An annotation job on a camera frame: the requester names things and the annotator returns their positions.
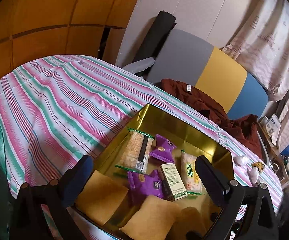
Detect clear rice cracker packet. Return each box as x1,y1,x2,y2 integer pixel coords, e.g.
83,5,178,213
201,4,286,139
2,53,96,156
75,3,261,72
115,128,154,174

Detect blue desk lamp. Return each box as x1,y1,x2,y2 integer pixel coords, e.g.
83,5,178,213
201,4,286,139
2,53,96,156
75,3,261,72
281,145,289,157

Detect striped pink green tablecloth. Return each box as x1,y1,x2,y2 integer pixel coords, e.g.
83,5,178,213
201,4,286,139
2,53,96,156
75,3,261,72
0,54,284,240

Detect purple snack packet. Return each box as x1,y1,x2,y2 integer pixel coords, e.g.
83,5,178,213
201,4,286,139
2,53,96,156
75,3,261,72
150,134,177,163
128,170,164,201

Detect pink patterned curtain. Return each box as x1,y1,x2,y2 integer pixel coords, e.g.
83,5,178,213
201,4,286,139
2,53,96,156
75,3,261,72
223,0,289,150

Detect wooden wardrobe panels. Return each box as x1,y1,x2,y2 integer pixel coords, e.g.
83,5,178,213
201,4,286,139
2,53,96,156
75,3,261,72
0,0,137,79

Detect black rolled mat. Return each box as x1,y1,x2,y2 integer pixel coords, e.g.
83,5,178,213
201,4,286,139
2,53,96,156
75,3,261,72
132,10,177,63

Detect wooden side desk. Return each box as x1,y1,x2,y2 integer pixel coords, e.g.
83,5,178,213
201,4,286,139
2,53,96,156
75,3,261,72
257,122,289,193

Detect maroon red garment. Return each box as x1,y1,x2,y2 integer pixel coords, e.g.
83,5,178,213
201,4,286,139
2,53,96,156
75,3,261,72
159,79,263,159

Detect white plastic wrapped ball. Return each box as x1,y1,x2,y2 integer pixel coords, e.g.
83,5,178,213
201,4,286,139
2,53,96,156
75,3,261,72
233,155,250,167

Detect green cream small box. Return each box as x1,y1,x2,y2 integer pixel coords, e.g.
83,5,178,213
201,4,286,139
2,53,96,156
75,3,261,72
158,163,188,202

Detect white blue product box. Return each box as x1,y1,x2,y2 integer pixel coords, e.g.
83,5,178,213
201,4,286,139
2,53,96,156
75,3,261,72
265,114,281,146

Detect yellow striped sock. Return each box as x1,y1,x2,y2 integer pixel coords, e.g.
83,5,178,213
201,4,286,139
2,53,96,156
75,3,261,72
251,161,265,173

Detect grey yellow blue chair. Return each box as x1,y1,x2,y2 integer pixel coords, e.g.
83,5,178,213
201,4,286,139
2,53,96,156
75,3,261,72
122,28,270,165

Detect tan sponge cake bun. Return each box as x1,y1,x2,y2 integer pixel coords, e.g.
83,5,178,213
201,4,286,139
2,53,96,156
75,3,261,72
75,170,128,226

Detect yellow green cracker packet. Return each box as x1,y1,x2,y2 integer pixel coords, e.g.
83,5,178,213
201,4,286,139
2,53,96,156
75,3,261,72
181,150,203,195

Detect gold metal tin box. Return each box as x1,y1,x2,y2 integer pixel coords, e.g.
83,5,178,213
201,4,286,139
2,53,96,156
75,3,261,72
73,105,234,239

